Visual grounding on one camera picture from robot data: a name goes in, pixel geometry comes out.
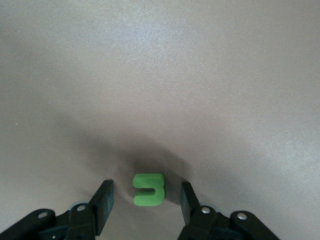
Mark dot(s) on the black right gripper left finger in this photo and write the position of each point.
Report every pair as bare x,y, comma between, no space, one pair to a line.
82,220

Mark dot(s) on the green foam letter u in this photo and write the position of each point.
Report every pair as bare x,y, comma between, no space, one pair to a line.
147,200

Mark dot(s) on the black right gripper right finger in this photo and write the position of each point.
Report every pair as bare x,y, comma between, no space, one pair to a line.
207,222

